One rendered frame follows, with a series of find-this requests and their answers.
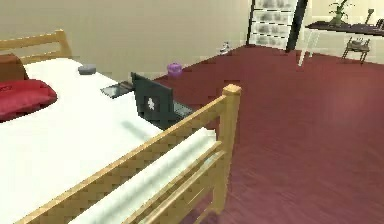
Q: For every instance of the small grey box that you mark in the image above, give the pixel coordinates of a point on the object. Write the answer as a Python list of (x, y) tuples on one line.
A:
[(87, 69)]

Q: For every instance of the dark desk with white legs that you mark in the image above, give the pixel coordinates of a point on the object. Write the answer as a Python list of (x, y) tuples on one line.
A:
[(346, 28)]

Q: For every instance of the green house plant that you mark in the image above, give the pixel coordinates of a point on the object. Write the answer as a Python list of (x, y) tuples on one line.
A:
[(338, 13)]

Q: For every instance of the small white and grey object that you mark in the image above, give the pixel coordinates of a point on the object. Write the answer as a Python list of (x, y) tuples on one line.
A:
[(225, 48)]

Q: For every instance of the dark grey laptop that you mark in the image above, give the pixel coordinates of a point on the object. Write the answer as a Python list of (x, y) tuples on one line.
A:
[(154, 104)]

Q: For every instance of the black framed white shelf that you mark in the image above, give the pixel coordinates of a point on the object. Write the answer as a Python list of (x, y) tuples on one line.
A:
[(274, 23)]

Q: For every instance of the red pillow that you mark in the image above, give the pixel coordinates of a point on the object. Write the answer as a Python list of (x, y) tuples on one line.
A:
[(23, 97)]

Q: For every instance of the brown pillow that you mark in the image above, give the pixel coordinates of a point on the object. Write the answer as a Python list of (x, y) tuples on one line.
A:
[(11, 68)]

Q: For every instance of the purple round container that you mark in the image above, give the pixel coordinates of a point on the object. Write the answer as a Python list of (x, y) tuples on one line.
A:
[(174, 69)]

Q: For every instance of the small dark desk object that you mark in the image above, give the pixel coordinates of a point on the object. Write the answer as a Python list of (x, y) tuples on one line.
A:
[(380, 23)]

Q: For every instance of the grey desk lamp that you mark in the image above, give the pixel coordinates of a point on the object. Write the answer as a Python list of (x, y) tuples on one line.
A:
[(368, 16)]

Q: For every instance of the flat dark tablet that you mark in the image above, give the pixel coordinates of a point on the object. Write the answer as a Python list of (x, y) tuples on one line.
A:
[(116, 89)]

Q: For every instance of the wooden bed with white mattress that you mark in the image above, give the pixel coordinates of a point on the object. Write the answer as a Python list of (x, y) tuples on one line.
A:
[(66, 140)]

